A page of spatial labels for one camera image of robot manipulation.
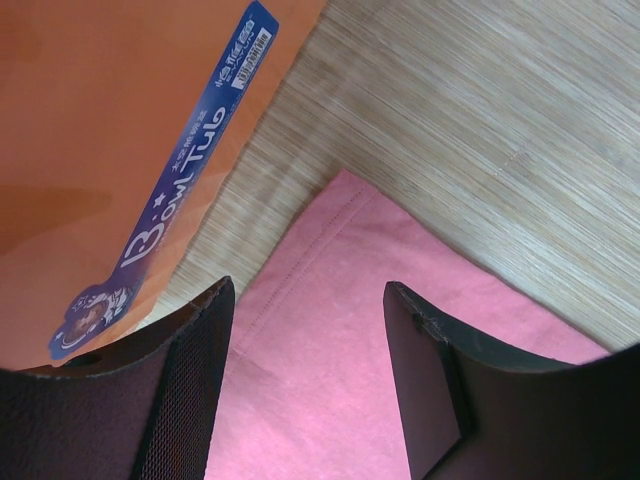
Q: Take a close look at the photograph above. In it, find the pink t shirt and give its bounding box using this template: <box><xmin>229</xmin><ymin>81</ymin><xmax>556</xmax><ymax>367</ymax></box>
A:
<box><xmin>206</xmin><ymin>171</ymin><xmax>605</xmax><ymax>479</ymax></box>

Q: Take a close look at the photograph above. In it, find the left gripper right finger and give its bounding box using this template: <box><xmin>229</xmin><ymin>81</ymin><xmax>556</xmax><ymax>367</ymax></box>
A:
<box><xmin>383</xmin><ymin>282</ymin><xmax>639</xmax><ymax>479</ymax></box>

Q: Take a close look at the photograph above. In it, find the blue basket label sticker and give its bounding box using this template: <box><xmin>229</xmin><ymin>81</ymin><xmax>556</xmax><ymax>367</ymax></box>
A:
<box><xmin>48</xmin><ymin>1</ymin><xmax>279</xmax><ymax>360</ymax></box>

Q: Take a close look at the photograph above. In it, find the orange plastic basket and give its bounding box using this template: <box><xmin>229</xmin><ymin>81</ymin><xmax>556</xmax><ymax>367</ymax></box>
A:
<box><xmin>1</xmin><ymin>1</ymin><xmax>324</xmax><ymax>370</ymax></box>

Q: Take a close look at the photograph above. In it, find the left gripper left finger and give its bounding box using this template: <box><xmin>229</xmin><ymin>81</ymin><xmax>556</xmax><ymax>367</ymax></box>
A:
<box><xmin>1</xmin><ymin>277</ymin><xmax>235</xmax><ymax>479</ymax></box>

